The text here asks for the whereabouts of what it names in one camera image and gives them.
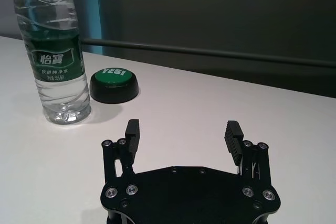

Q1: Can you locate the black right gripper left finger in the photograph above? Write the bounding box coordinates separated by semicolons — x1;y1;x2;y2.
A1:
101;119;141;185

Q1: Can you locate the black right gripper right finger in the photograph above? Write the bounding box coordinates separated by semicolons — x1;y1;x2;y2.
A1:
224;120;271;185

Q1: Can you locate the clear water bottle green label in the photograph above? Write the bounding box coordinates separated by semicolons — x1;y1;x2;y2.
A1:
13;0;92;125

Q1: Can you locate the green YES button black base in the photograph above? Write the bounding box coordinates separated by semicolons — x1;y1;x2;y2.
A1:
89;68;140;104

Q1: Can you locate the dark thin handrail bar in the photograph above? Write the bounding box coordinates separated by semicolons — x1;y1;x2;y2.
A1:
80;38;336;69

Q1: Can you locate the teal window glass strip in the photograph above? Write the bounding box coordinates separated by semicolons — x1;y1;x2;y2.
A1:
78;0;106;56

